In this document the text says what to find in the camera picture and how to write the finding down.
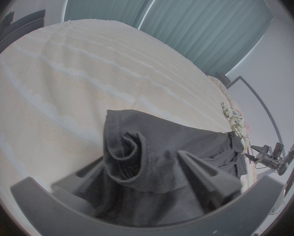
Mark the cream pillow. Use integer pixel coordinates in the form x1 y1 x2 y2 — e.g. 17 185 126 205
207 75 230 95

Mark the black cable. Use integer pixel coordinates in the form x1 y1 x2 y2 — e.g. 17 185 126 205
254 163 278 173

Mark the white printed pyjama garment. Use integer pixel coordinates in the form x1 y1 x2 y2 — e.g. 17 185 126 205
220 102 250 154

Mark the blue-green curtain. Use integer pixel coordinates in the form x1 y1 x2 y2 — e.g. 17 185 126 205
63 0 167 30
138 0 273 76

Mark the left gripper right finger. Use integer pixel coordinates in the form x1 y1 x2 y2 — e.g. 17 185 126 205
178 151 242 214

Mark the bed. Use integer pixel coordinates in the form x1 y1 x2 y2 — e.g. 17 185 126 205
0 19 283 196

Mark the black T-shirt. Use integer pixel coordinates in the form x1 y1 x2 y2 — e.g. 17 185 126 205
73 109 248 227

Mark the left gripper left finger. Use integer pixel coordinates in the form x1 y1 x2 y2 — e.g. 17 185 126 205
52 156 106 195

